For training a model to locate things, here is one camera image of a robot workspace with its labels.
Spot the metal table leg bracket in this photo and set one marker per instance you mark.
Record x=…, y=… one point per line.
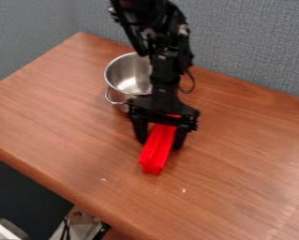
x=80, y=226

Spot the stainless steel pot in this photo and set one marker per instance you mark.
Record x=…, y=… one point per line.
x=127, y=79

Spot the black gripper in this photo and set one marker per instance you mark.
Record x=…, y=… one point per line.
x=163, y=108

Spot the red plastic block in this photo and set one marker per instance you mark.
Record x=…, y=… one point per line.
x=155, y=152

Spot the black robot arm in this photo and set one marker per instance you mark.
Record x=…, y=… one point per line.
x=156, y=28

